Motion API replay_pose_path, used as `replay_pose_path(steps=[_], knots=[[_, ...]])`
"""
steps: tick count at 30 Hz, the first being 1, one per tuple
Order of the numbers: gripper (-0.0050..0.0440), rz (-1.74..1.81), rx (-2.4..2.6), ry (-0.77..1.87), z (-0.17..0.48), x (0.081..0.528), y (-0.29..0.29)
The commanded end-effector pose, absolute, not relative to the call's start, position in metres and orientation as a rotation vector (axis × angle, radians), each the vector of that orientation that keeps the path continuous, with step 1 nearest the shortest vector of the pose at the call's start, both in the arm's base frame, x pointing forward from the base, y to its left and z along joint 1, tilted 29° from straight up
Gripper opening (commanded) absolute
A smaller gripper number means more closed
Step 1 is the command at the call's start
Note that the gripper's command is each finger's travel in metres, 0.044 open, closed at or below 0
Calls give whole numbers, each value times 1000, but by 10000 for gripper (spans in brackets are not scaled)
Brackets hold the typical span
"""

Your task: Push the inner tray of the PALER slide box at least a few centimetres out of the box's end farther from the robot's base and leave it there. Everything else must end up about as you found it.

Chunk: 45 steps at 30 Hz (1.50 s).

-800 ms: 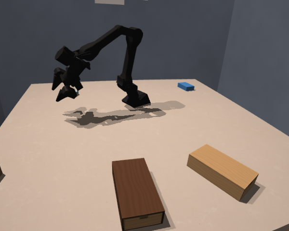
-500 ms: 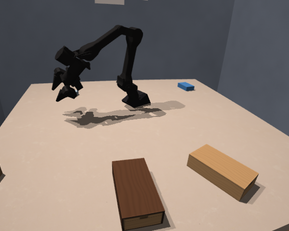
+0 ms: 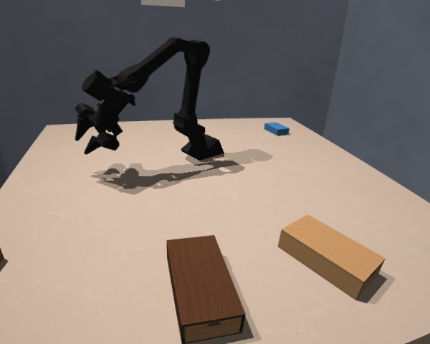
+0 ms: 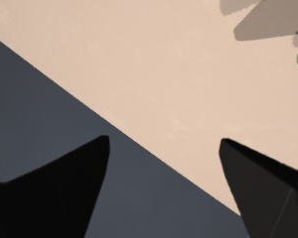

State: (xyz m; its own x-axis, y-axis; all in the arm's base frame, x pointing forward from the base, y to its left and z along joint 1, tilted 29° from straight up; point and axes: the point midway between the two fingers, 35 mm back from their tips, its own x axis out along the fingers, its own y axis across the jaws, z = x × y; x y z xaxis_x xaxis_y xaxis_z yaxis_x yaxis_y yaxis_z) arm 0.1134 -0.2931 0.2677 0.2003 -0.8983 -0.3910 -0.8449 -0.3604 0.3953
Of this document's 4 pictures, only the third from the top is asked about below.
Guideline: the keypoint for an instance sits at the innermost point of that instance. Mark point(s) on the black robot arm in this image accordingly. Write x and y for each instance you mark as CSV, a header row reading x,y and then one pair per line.
x,y
133,78

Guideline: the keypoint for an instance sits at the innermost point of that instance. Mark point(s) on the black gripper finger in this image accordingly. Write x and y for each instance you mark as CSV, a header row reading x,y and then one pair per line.
x,y
82,127
92,145

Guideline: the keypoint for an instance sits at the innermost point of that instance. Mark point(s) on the blue rectangular block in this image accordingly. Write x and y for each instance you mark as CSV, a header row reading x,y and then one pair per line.
x,y
276,128

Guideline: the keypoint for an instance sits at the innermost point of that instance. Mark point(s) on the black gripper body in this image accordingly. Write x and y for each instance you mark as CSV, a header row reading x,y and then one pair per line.
x,y
101,120

